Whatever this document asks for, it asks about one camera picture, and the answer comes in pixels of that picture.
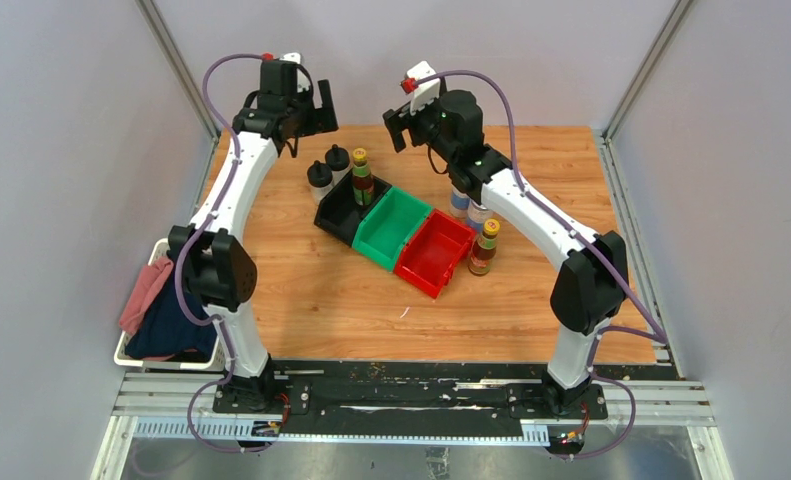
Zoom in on green label sauce bottle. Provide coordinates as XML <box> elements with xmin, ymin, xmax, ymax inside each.
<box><xmin>351</xmin><ymin>148</ymin><xmax>374</xmax><ymax>207</ymax></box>

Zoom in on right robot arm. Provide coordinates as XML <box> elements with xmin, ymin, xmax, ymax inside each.
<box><xmin>382</xmin><ymin>90</ymin><xmax>628</xmax><ymax>418</ymax></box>

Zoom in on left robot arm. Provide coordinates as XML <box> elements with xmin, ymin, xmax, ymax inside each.
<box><xmin>167</xmin><ymin>52</ymin><xmax>338</xmax><ymax>413</ymax></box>

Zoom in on rear squeeze bottle black cap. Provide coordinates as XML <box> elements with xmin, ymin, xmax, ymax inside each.
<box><xmin>324</xmin><ymin>144</ymin><xmax>351</xmax><ymax>186</ymax></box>

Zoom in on squeeze bottle black cap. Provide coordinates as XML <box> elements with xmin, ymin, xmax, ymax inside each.
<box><xmin>306</xmin><ymin>160</ymin><xmax>333</xmax><ymax>205</ymax></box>
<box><xmin>324</xmin><ymin>144</ymin><xmax>351</xmax><ymax>186</ymax></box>

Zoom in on front squeeze bottle black cap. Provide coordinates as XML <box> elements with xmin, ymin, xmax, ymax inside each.
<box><xmin>306</xmin><ymin>160</ymin><xmax>333</xmax><ymax>205</ymax></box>

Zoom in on blue spice jar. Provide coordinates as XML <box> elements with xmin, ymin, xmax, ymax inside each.
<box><xmin>449</xmin><ymin>187</ymin><xmax>471</xmax><ymax>220</ymax></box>

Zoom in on black storage bin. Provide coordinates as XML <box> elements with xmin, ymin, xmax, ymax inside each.
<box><xmin>314</xmin><ymin>175</ymin><xmax>392</xmax><ymax>247</ymax></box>

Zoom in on white spice jar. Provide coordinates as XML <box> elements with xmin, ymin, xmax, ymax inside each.
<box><xmin>466</xmin><ymin>201</ymin><xmax>493</xmax><ymax>233</ymax></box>

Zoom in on green storage bin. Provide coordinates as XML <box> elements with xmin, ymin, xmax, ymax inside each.
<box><xmin>352</xmin><ymin>187</ymin><xmax>432</xmax><ymax>272</ymax></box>

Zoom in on red storage bin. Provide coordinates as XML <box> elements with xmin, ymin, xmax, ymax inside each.
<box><xmin>393</xmin><ymin>209</ymin><xmax>475</xmax><ymax>299</ymax></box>

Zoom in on red label sauce bottle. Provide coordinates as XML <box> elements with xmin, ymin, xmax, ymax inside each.
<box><xmin>468</xmin><ymin>218</ymin><xmax>500</xmax><ymax>276</ymax></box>

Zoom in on pink cloth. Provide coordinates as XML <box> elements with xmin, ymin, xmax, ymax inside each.
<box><xmin>119</xmin><ymin>256</ymin><xmax>174</xmax><ymax>336</ymax></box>

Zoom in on navy cloth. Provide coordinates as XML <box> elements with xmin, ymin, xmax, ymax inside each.
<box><xmin>124</xmin><ymin>279</ymin><xmax>217</xmax><ymax>362</ymax></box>

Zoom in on white laundry basket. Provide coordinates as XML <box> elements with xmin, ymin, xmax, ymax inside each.
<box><xmin>113</xmin><ymin>238</ymin><xmax>226</xmax><ymax>371</ymax></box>

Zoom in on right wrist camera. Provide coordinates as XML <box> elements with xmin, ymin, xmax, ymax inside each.
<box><xmin>400</xmin><ymin>60</ymin><xmax>442</xmax><ymax>115</ymax></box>

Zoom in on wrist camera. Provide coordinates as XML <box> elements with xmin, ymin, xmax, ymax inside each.
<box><xmin>400</xmin><ymin>60</ymin><xmax>442</xmax><ymax>115</ymax></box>
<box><xmin>279</xmin><ymin>51</ymin><xmax>306</xmax><ymax>94</ymax></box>

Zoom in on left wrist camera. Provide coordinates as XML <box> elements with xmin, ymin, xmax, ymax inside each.
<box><xmin>279</xmin><ymin>51</ymin><xmax>306</xmax><ymax>94</ymax></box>

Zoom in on left corner aluminium post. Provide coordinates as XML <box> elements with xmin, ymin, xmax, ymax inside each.
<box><xmin>135</xmin><ymin>0</ymin><xmax>220</xmax><ymax>143</ymax></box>

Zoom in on corner aluminium post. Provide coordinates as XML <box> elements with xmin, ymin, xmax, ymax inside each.
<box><xmin>602</xmin><ymin>0</ymin><xmax>695</xmax><ymax>143</ymax></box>
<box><xmin>135</xmin><ymin>0</ymin><xmax>220</xmax><ymax>143</ymax></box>

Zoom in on right corner aluminium post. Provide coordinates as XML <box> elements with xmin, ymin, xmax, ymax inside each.
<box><xmin>602</xmin><ymin>0</ymin><xmax>695</xmax><ymax>143</ymax></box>

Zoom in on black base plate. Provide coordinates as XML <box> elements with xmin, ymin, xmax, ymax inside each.
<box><xmin>212</xmin><ymin>359</ymin><xmax>608</xmax><ymax>440</ymax></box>

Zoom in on aluminium frame rail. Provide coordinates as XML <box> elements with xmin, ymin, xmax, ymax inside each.
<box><xmin>112</xmin><ymin>376</ymin><xmax>715</xmax><ymax>447</ymax></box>

